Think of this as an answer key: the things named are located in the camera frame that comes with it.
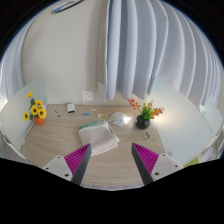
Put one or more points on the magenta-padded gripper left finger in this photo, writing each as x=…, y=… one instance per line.
x=78, y=157

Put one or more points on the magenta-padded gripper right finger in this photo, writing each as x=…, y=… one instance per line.
x=146, y=158

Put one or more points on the beige towel with green edge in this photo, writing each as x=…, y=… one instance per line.
x=98, y=136

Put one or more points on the small metal key bunch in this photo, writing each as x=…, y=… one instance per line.
x=147, y=135

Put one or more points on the black round vase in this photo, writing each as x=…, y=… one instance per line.
x=142, y=122

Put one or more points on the blue rectangular sticker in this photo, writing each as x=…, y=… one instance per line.
x=86, y=114

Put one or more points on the orange and green artificial flowers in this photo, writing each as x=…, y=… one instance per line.
x=146, y=111

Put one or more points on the yellow-green sticker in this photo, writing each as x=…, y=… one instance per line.
x=102, y=116

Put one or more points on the frosted glass desk partition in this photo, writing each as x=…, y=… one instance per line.
x=180, y=123
x=213, y=116
x=13, y=113

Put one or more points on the small white box device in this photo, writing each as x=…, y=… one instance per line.
x=71, y=107

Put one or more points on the small pink sticker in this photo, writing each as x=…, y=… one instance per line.
x=55, y=111

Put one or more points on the orange round vase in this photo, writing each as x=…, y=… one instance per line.
x=39, y=121

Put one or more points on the yellow artificial sunflower bunch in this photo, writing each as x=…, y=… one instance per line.
x=34, y=110

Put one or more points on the small grey partition panel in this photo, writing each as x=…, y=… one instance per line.
x=101, y=90

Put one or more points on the white pleated curtain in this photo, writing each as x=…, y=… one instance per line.
x=140, y=50
x=11, y=73

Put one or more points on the long ceiling light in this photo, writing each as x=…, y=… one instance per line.
x=66, y=5

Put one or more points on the white wall socket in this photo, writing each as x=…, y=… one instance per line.
x=87, y=95

